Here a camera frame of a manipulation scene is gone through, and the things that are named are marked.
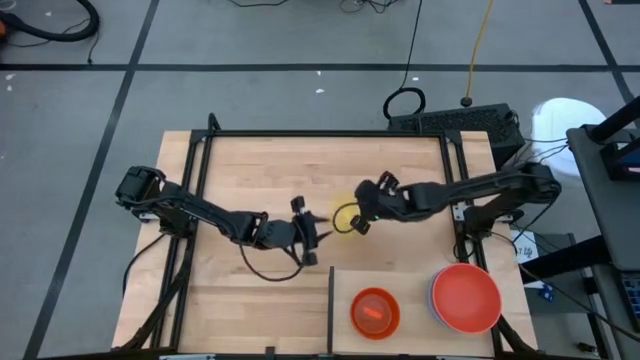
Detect black aluminium rig frame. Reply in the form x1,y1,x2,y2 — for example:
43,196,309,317
117,112,539,357

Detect white round object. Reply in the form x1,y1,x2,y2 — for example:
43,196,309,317
530,97,609,179

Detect black diagonal pole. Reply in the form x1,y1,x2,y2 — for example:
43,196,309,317
583,94,640,144

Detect thick black hose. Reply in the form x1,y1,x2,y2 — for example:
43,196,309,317
0,0,101,44

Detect grey cart top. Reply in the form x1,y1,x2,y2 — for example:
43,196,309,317
566,124,640,274

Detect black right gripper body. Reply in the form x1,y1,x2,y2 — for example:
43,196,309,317
349,170,402,236

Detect large red-orange bowl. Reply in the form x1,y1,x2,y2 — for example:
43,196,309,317
430,263,503,335

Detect tangled black cables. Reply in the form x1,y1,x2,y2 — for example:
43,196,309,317
339,0,401,15

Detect black looped floor cable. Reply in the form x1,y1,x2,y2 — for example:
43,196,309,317
382,0,427,121

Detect black cart beam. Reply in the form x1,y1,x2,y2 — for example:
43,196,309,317
519,234,619,286

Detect white paper sheet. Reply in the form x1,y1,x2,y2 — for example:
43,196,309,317
512,229,540,265

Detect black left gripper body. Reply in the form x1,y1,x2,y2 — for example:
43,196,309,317
259,195,321,268

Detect small orange translucent bowl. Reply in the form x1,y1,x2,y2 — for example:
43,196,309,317
349,286,402,341

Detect dark laptop keyboard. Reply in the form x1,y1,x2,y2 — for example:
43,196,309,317
618,272,640,321

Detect yellow floor cable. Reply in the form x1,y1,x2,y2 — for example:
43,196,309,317
462,0,497,109

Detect large pale blue bowl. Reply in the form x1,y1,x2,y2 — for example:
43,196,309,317
427,273,441,329

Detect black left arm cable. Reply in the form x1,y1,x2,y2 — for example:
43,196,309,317
238,242,307,283

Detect small yellow translucent bowl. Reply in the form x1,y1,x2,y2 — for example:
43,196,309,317
329,193,362,241

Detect thin black floor cable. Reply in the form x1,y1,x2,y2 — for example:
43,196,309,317
227,0,291,9

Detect black device on cart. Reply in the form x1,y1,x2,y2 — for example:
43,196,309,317
599,141,640,182

